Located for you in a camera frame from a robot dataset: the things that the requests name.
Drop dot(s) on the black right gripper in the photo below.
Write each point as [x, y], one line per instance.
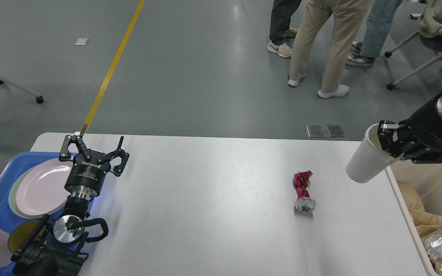
[399, 140]

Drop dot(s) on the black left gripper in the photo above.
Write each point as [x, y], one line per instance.
[87, 177]

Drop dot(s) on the white paper cup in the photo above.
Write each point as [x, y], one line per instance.
[369, 159]

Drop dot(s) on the pink plate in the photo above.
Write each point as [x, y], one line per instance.
[42, 190]

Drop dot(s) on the brown paper bag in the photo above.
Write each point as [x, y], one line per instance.
[419, 222]

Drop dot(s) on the teal mug yellow inside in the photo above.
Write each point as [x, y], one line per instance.
[19, 235]

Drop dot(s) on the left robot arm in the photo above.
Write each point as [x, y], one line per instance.
[53, 247]

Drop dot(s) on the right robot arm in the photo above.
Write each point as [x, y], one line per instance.
[418, 138]

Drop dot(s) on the beige plastic bin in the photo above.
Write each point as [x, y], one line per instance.
[427, 181]

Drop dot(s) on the metal floor plate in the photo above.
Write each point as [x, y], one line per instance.
[332, 131]

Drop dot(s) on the green plate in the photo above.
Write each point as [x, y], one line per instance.
[13, 193]

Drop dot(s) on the blue plastic tray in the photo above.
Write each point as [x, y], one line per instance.
[16, 167]

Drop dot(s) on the crushed red can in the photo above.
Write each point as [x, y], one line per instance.
[304, 203]

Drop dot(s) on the person in light jeans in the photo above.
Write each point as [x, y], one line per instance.
[378, 25]

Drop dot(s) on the person in dark jeans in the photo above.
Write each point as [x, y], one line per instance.
[282, 11]

